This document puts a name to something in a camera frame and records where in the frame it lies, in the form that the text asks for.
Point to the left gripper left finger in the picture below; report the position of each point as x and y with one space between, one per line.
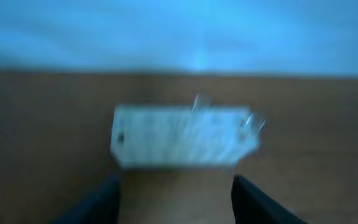
101 205

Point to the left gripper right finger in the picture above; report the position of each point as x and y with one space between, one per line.
253 205

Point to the clear test tube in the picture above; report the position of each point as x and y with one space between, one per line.
201 101
252 123

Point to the white test tube rack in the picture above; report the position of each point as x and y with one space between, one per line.
179 140

